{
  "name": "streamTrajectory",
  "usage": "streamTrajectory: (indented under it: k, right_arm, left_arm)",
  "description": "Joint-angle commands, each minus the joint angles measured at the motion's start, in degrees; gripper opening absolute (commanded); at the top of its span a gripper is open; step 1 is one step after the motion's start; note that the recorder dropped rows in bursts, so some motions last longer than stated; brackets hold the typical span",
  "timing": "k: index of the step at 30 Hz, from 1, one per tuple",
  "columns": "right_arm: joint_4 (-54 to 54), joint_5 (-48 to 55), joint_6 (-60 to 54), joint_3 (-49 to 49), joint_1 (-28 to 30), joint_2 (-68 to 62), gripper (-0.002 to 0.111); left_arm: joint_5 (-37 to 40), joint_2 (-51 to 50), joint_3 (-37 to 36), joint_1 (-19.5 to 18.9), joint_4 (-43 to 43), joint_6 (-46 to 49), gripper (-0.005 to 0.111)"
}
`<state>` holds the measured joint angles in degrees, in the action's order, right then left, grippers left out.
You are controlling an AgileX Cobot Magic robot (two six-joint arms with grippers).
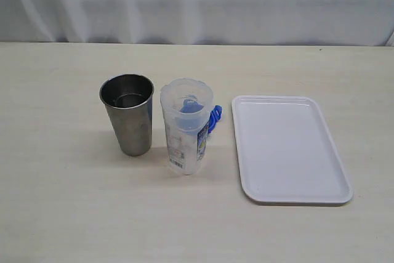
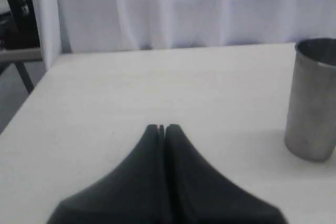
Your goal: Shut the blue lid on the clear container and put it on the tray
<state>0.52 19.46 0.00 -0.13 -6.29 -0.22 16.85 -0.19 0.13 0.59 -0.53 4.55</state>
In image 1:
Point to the blue plastic lid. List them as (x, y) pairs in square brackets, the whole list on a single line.
[(215, 118)]

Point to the clear plastic container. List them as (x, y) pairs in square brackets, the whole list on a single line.
[(185, 151)]

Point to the stainless steel cup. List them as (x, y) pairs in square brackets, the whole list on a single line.
[(128, 99)]

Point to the white rectangular tray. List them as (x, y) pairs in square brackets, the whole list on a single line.
[(286, 154)]

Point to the white backdrop curtain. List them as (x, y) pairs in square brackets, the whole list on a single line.
[(242, 22)]

